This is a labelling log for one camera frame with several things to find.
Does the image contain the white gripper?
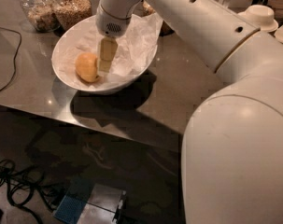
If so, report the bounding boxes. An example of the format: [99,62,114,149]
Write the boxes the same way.
[95,6,131,73]

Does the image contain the orange fruit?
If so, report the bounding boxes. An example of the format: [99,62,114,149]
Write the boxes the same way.
[75,52,99,83]

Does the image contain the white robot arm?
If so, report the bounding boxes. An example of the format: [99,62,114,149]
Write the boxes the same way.
[96,0,283,224]

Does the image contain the white oval bowl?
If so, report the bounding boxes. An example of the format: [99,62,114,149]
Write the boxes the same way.
[50,14,158,96]

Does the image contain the small white bowl on plates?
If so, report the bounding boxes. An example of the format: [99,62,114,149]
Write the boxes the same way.
[238,5,278,33]

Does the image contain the white paper liner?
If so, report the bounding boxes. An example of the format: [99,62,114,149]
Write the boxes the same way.
[55,12,164,91]

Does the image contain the glass cereal jar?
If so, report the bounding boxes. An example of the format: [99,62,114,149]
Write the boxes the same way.
[54,0,92,31]
[20,0,60,33]
[142,0,174,36]

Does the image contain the glass cereal jar far left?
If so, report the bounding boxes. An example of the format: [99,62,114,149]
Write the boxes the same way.
[20,0,60,33]

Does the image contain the blue and metal floor box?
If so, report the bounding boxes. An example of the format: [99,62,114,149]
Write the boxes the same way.
[53,178,126,224]

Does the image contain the black cable on table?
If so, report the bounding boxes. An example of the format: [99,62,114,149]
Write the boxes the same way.
[0,25,23,96]

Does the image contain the black cables on floor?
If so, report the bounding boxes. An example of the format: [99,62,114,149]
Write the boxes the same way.
[0,146,60,224]

